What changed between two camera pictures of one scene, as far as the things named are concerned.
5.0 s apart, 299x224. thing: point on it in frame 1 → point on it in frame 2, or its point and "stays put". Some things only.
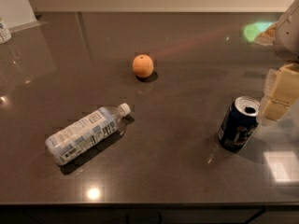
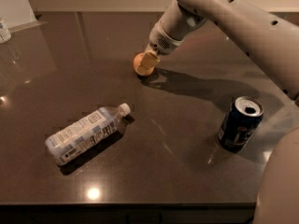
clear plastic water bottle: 78,137 stays put
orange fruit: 143,65 stays put
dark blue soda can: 238,123 stays put
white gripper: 287,36 → 162,43
